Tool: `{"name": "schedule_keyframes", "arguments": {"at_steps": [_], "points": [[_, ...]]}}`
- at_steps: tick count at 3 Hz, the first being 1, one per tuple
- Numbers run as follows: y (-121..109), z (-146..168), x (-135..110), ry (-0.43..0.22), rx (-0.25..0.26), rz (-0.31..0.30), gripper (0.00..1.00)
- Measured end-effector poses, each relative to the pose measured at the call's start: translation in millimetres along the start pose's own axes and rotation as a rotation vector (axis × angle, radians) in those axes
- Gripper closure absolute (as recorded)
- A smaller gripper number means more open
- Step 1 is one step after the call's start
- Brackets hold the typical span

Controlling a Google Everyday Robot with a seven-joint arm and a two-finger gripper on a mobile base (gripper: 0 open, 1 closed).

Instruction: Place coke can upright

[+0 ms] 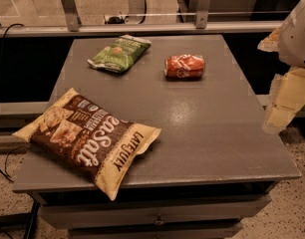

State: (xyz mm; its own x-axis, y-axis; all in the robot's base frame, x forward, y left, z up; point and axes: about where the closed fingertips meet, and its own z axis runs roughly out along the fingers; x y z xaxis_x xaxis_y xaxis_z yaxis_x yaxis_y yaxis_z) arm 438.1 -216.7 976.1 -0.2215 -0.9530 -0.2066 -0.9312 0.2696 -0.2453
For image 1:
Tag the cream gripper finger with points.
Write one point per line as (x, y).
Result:
(271, 42)
(286, 99)

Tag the red coke can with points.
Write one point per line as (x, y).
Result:
(184, 66)

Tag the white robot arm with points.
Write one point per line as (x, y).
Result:
(292, 38)

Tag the green chip bag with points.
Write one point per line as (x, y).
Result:
(120, 55)

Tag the grey cabinet with drawers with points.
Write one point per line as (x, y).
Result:
(211, 165)

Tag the white power strip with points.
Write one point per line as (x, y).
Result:
(116, 20)

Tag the drawer knob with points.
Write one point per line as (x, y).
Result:
(158, 222)

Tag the brown yellow chip bag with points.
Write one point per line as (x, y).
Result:
(90, 139)

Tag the metal railing frame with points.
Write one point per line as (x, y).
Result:
(81, 18)

